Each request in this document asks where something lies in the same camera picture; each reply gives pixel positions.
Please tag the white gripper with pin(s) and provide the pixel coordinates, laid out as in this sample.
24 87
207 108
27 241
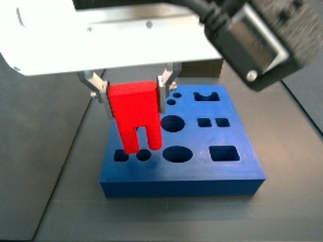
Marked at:
48 37

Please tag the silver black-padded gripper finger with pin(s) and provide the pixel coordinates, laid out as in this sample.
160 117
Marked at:
166 82

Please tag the red square-circle peg object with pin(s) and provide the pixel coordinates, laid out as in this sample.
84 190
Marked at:
135 108

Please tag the black curved object holder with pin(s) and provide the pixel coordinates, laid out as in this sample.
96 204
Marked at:
200 69

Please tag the blue shape-sorting foam board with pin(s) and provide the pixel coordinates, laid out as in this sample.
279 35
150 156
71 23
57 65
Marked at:
207 158

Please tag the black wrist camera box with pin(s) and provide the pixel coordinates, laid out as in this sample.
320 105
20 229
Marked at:
268 38

